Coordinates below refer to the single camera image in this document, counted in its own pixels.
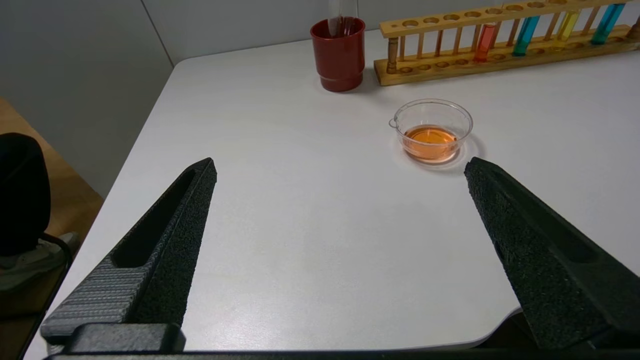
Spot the black office chair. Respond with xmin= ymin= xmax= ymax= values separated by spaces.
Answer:
xmin=0 ymin=132 xmax=73 ymax=271

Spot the teal pigment glass test tube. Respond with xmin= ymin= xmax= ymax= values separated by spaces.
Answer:
xmin=512 ymin=0 xmax=542 ymax=57
xmin=591 ymin=0 xmax=626 ymax=46

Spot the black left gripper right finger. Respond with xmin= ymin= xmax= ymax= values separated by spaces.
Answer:
xmin=463 ymin=156 xmax=640 ymax=350

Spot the grey shoe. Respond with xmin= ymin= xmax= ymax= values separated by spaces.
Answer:
xmin=0 ymin=231 xmax=78 ymax=293

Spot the clear glass dish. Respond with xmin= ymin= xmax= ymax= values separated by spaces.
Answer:
xmin=389 ymin=98 xmax=474 ymax=166

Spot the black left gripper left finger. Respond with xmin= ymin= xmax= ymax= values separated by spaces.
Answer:
xmin=40 ymin=157 xmax=218 ymax=345

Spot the red pigment glass test tube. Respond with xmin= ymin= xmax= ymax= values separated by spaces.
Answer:
xmin=342 ymin=0 xmax=359 ymax=37
xmin=474 ymin=0 xmax=503 ymax=63

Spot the wooden test tube rack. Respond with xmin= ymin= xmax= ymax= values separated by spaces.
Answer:
xmin=373 ymin=0 xmax=640 ymax=87

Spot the dark red plastic cup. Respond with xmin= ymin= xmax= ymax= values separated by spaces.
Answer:
xmin=310 ymin=16 xmax=366 ymax=93

